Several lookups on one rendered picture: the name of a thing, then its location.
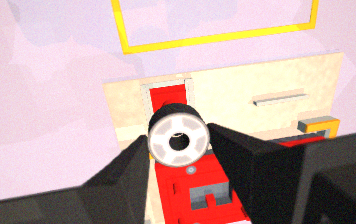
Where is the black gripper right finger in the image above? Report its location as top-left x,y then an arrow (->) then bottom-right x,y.
207,123 -> 356,224

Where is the white and black toy wheel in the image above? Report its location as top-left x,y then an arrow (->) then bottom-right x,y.
147,103 -> 210,168

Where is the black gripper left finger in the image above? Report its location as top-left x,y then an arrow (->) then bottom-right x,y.
0,134 -> 150,224

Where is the yellow rectangular outline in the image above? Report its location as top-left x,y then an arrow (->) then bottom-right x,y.
111,0 -> 318,55

